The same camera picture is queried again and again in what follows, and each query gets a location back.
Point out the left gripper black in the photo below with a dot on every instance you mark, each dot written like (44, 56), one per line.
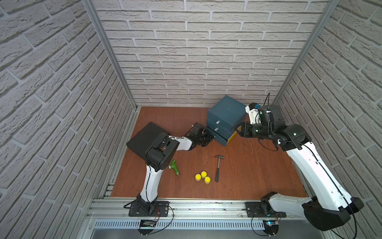
(203, 136)

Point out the left corner aluminium post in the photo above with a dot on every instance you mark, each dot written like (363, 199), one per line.
(97, 23)

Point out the black tool case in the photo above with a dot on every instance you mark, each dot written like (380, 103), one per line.
(141, 142)

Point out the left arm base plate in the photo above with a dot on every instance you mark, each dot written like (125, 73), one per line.
(137, 211)

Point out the green toy drill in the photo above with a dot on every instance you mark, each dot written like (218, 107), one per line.
(174, 167)

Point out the corner aluminium post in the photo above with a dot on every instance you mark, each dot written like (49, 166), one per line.
(318, 28)
(97, 23)

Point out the left controller box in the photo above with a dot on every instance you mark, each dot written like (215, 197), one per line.
(146, 227)

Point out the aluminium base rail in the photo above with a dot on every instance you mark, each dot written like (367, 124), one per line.
(187, 214)

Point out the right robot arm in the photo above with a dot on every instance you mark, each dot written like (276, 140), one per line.
(331, 206)

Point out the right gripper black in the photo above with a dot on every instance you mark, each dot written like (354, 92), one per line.
(244, 129)

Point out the controller box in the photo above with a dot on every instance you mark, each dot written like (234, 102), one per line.
(271, 228)
(146, 227)

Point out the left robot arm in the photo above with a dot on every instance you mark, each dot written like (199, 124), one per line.
(157, 148)

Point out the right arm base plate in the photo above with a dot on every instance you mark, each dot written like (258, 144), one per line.
(253, 209)

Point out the steel claw hammer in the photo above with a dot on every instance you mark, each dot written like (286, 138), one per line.
(219, 157)

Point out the teal drawer cabinet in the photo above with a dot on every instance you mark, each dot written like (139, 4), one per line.
(227, 113)

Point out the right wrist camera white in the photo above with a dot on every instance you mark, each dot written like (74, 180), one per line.
(253, 112)

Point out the right corner aluminium post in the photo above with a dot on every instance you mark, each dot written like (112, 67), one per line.
(318, 28)

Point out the right controller box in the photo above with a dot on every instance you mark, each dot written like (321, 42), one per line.
(271, 228)

